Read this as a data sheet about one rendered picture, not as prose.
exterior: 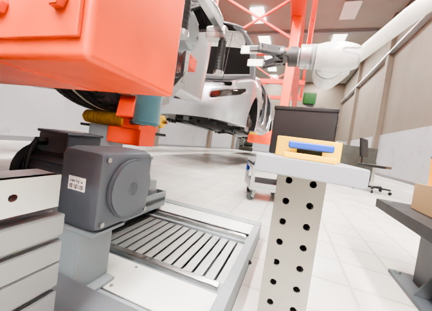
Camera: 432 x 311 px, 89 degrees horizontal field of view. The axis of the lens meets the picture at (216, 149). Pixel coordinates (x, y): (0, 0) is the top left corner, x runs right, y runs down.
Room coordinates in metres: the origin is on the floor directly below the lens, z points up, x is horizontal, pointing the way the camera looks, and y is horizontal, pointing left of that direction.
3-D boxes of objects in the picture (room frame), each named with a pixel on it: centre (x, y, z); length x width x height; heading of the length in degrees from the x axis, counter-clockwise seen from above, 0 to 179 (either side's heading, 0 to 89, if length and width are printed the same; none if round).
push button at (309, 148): (0.39, -0.16, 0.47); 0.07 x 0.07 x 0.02; 71
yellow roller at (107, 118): (0.95, 0.48, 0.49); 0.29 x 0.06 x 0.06; 71
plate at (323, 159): (0.39, -0.16, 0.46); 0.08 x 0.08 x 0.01; 71
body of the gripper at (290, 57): (0.89, -0.23, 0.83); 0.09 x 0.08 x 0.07; 71
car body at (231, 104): (5.75, -0.25, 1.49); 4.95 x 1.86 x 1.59; 161
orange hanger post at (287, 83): (4.37, -0.94, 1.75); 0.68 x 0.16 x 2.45; 71
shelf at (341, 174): (0.55, -0.22, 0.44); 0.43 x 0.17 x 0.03; 161
